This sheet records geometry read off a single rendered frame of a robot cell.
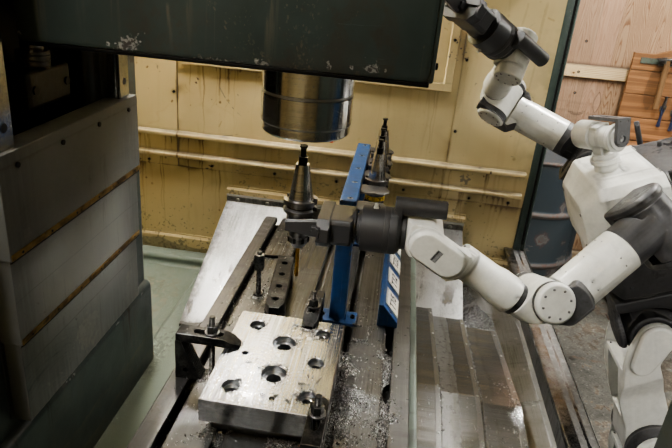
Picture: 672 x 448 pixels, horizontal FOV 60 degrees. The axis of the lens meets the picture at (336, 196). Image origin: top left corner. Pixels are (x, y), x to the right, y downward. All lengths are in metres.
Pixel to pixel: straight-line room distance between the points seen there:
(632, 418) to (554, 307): 0.70
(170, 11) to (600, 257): 0.87
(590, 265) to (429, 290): 0.90
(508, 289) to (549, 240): 2.19
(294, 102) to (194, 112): 1.27
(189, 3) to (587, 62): 3.12
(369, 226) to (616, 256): 0.47
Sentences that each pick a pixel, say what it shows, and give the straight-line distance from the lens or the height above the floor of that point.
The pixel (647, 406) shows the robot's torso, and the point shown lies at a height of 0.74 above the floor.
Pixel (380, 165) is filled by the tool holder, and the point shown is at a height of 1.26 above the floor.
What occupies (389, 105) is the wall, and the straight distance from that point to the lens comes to 2.05.
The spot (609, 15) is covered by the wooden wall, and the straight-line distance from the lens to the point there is 3.82.
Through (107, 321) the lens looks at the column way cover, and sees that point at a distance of 1.46.
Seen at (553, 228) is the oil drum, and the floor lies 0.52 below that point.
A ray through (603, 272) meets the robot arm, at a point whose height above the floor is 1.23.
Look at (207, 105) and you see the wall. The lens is 2.18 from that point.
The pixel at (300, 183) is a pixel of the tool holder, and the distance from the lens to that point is 1.06.
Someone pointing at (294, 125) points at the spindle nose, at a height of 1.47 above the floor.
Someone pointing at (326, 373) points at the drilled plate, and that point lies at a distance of 1.18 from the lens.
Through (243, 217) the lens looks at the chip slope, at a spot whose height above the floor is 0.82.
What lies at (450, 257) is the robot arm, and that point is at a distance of 1.06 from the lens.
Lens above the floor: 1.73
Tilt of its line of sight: 22 degrees down
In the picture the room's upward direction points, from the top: 5 degrees clockwise
